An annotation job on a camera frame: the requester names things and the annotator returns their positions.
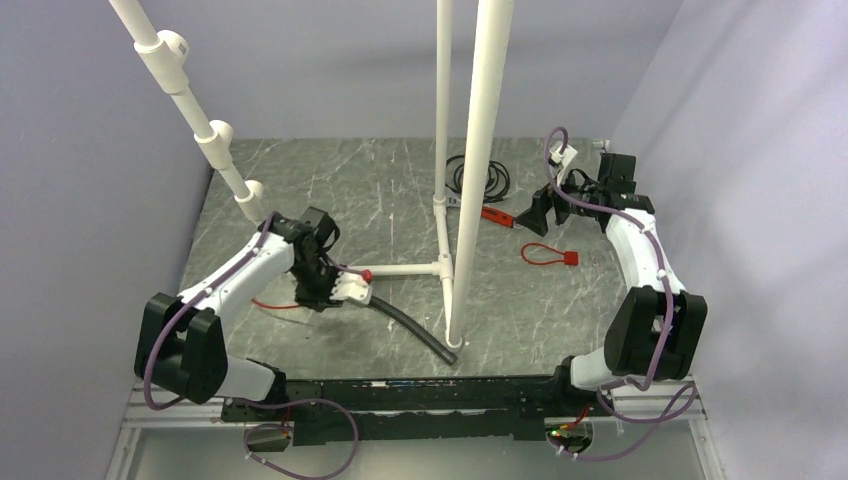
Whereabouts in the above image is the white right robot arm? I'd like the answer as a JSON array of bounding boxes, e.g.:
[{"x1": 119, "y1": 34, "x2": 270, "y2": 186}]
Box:
[{"x1": 515, "y1": 145, "x2": 707, "y2": 415}]

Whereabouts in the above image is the short red wire connector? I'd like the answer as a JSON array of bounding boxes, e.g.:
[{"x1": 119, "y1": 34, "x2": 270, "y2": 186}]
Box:
[{"x1": 251, "y1": 298, "x2": 301, "y2": 311}]

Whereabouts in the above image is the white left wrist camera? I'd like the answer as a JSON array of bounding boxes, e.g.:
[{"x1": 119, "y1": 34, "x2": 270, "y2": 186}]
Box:
[{"x1": 330, "y1": 272, "x2": 373, "y2": 306}]

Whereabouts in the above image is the red wire with connector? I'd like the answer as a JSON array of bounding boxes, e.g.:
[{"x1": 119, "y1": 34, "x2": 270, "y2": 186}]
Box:
[{"x1": 519, "y1": 242, "x2": 582, "y2": 269}]

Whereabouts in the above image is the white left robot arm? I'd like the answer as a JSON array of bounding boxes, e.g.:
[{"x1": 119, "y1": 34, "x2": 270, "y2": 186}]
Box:
[{"x1": 134, "y1": 207, "x2": 341, "y2": 420}]

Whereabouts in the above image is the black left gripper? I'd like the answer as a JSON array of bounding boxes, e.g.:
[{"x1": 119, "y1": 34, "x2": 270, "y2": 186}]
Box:
[{"x1": 290, "y1": 255, "x2": 352, "y2": 312}]

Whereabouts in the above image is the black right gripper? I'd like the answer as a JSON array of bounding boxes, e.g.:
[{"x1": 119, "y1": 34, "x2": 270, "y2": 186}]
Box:
[{"x1": 515, "y1": 163, "x2": 603, "y2": 236}]

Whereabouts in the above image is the white PVC pipe frame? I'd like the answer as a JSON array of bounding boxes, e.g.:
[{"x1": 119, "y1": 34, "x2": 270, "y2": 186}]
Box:
[{"x1": 107, "y1": 0, "x2": 515, "y2": 351}]

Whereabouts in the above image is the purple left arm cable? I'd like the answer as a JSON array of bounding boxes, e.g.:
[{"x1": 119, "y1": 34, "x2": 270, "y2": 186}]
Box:
[{"x1": 142, "y1": 210, "x2": 360, "y2": 480}]

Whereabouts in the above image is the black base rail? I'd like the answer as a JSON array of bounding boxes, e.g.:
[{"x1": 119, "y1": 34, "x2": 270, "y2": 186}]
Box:
[{"x1": 221, "y1": 366, "x2": 606, "y2": 446}]

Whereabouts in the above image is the coiled black cable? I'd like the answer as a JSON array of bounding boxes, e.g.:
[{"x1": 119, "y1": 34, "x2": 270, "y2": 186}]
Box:
[{"x1": 445, "y1": 154, "x2": 512, "y2": 203}]

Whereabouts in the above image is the black corrugated hose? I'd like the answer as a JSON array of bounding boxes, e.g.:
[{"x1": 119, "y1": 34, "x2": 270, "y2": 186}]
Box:
[{"x1": 368, "y1": 294, "x2": 460, "y2": 367}]

